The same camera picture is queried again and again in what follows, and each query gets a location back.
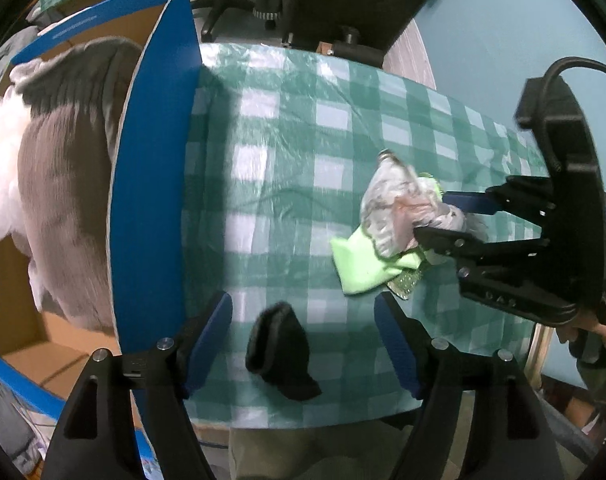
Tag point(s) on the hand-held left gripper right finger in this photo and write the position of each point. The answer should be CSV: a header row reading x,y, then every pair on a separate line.
x,y
395,345

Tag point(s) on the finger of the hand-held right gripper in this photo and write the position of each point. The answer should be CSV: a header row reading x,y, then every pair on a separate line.
x,y
473,202
463,245

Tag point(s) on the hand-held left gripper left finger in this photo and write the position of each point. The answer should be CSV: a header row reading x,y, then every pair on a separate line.
x,y
208,340

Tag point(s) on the green glitter fabric piece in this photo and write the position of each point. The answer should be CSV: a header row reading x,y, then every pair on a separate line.
x,y
405,284

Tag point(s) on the black sock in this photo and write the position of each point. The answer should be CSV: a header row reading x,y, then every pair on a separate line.
x,y
283,355

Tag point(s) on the patterned grey cloth bundle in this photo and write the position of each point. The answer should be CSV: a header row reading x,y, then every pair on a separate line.
x,y
388,200

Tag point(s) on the light green cloth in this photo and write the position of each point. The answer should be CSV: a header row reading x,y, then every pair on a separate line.
x,y
358,265

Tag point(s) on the blue-edged cardboard box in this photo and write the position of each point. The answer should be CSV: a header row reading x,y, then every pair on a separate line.
x,y
153,185

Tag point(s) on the grey ribbed cloth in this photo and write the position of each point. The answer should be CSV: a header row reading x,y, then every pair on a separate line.
x,y
68,185

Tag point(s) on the white mesh bath sponge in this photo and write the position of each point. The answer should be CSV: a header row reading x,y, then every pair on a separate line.
x,y
0,170

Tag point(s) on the person's olive trousers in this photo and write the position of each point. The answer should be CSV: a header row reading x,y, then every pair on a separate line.
x,y
323,450

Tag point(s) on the wooden stick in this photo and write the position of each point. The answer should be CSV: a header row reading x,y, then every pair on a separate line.
x,y
540,355

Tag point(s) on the green checkered tablecloth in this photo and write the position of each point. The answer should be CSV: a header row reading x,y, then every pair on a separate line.
x,y
283,160

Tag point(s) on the small wooden box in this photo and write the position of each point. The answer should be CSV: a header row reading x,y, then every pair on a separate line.
x,y
325,48

